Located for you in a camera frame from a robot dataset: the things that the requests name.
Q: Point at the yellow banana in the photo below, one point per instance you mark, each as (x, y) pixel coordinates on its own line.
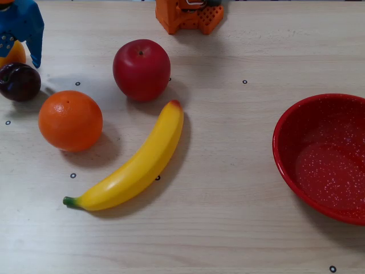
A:
(137, 168)

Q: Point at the orange fruit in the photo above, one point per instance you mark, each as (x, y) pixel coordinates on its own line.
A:
(71, 121)

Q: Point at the red speckled bowl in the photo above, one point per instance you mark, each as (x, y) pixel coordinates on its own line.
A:
(328, 171)

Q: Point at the dark purple plum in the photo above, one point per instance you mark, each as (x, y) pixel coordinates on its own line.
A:
(20, 82)

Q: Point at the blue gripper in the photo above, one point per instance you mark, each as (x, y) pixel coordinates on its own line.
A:
(20, 27)

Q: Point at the yellow-orange mango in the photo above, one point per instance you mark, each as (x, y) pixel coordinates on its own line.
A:
(17, 54)

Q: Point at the orange robot base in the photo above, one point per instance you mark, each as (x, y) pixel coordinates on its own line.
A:
(211, 17)

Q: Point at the red apple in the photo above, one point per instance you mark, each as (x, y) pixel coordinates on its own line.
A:
(141, 71)

